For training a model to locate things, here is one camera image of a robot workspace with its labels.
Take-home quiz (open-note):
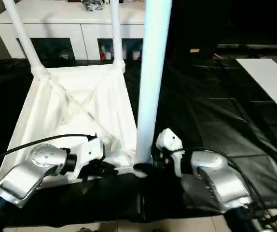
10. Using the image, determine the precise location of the white plastic table top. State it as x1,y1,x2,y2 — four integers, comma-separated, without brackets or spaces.
0,61,154,189

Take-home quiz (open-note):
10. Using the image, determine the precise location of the white plastic table leg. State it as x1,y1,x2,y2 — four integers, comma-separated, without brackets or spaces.
109,0,127,70
136,0,173,164
2,0,49,75

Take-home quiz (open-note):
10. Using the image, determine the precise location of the black work mat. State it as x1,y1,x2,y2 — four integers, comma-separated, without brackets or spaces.
0,57,277,229

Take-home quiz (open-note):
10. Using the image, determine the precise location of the white furniture panel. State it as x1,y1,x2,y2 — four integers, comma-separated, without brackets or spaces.
235,58,277,122

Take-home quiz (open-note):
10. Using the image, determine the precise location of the white sideboard cabinet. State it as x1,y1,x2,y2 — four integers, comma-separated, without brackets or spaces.
0,0,147,61

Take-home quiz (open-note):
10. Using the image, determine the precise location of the black right camera cable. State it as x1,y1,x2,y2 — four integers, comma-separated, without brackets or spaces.
169,147,277,232

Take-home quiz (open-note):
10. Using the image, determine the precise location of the black camera cable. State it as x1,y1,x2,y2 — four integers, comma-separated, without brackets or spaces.
169,147,277,232
0,133,98,165

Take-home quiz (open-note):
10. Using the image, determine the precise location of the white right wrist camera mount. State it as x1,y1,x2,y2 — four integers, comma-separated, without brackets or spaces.
155,128,186,179

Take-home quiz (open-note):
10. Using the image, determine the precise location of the black left camera cable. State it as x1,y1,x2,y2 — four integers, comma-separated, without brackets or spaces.
0,133,98,165

